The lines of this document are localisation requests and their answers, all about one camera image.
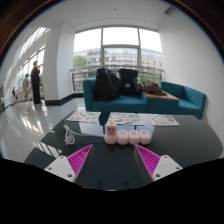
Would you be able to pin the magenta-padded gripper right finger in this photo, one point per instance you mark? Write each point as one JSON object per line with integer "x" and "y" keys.
{"x": 166, "y": 167}

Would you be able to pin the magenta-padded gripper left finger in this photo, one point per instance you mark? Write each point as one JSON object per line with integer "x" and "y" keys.
{"x": 60, "y": 168}

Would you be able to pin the pink power strip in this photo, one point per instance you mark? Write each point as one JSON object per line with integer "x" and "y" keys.
{"x": 134, "y": 137}

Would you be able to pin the small sticker sheet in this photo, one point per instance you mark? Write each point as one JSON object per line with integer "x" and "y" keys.
{"x": 84, "y": 116}

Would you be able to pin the colourful sticker sheet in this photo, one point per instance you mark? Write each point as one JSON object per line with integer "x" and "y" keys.
{"x": 127, "y": 119}

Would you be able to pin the wooden sofa table top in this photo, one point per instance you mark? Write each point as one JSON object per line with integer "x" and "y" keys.
{"x": 166, "y": 96}

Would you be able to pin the brown jacket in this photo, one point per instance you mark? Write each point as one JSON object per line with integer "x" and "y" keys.
{"x": 152, "y": 88}

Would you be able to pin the teal sofa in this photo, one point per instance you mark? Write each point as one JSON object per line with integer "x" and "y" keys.
{"x": 116, "y": 104}

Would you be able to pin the person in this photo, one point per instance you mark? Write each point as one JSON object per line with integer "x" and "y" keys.
{"x": 35, "y": 83}
{"x": 26, "y": 86}

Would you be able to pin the black backpack with label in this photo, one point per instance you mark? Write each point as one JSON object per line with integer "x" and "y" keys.
{"x": 128, "y": 81}

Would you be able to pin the large black backpack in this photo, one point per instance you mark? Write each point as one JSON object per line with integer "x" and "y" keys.
{"x": 106, "y": 85}

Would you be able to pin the metal window railing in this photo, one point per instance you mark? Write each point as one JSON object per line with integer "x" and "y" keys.
{"x": 83, "y": 69}

